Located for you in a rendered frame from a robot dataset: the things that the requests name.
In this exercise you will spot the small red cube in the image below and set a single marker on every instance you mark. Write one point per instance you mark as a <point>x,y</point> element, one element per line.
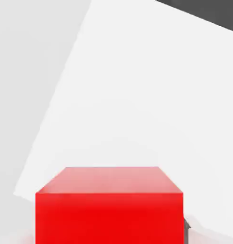
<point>108,213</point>

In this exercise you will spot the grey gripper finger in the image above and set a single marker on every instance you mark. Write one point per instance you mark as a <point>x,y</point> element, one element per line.
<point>192,235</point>

